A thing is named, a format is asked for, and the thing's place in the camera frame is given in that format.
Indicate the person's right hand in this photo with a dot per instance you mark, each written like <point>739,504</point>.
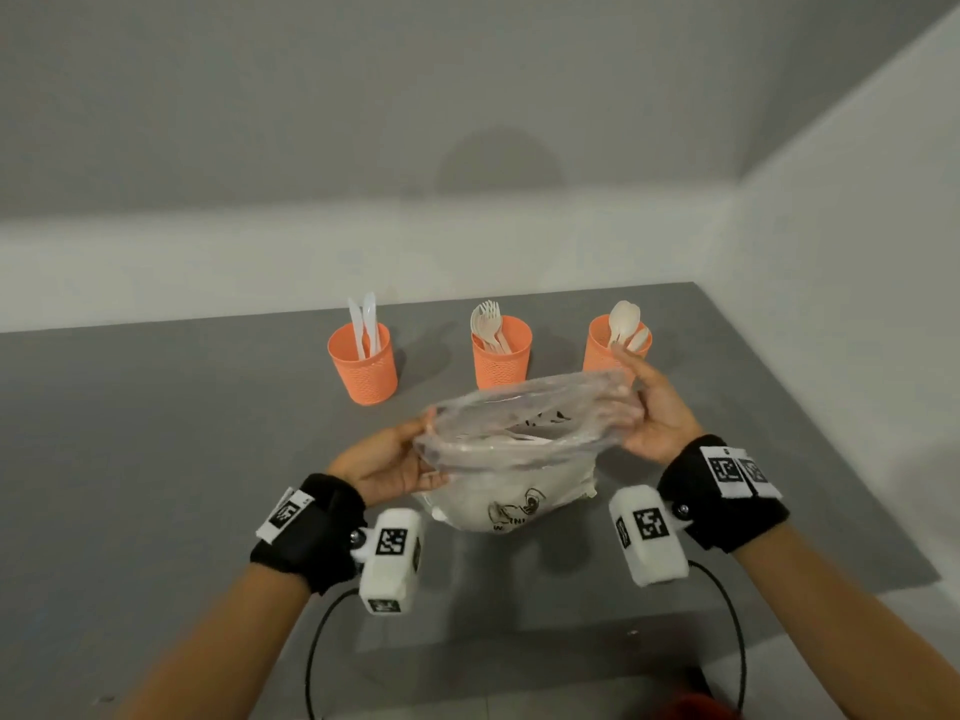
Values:
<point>664,423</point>

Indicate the person's left hand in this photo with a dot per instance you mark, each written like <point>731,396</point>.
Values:
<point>382,468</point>

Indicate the orange mesh cup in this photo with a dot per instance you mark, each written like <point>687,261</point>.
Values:
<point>367,382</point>
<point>600,352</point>
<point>502,371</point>

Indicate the clear plastic bag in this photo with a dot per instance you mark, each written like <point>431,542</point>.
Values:
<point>510,502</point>

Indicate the person's right forearm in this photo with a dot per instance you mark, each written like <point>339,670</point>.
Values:
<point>847,629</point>

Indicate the person's left forearm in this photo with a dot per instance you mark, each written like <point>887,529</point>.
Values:
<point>225,652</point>

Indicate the black marker wristband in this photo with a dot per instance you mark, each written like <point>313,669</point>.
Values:
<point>712,521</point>
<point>322,539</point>

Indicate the red round object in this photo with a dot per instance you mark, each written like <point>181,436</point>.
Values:
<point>690,708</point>

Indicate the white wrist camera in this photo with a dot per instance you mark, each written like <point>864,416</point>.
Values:
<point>390,577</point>
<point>652,562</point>

